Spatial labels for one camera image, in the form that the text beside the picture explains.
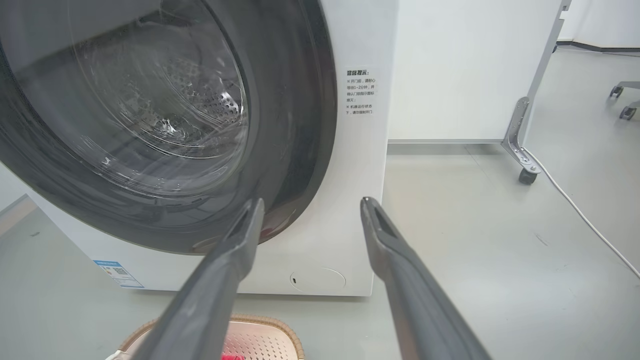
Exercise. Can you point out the grey rolling chair base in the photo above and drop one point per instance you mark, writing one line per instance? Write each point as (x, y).
(625, 97)

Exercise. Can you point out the white front-load washing machine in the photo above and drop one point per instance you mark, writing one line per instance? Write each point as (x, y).
(350, 200)

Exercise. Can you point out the blue energy label sticker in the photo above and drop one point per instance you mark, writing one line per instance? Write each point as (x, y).
(118, 273)

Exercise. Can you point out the metal partition foot with caster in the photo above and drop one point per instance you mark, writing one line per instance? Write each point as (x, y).
(520, 145)

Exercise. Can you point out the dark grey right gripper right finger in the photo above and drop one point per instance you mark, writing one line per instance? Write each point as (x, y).
(415, 295)

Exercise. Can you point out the pink laundry basket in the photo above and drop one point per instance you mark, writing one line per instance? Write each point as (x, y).
(265, 337)

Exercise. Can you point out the white partition panel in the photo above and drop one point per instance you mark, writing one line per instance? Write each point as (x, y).
(460, 65)

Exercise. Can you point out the white warning sticker black text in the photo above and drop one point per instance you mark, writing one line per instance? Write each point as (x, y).
(361, 92)

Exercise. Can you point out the red garment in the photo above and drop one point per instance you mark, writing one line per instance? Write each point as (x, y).
(231, 356)

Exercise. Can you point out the dark round washing machine door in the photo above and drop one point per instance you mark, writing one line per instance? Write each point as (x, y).
(150, 125)

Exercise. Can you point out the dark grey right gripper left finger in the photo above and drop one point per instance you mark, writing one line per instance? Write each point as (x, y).
(210, 295)

